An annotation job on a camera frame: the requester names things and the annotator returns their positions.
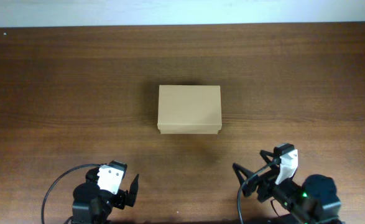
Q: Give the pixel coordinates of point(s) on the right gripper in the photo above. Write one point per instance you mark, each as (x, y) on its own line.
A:
(262, 182)

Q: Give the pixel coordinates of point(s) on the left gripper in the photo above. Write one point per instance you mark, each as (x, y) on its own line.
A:
(124, 197)

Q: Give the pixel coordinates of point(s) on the brown cardboard box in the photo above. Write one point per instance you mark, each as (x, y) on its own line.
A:
(189, 109)

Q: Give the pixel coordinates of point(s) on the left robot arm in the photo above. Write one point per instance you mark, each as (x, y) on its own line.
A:
(94, 200)

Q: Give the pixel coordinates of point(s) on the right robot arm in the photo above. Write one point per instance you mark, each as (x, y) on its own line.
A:
(313, 202)

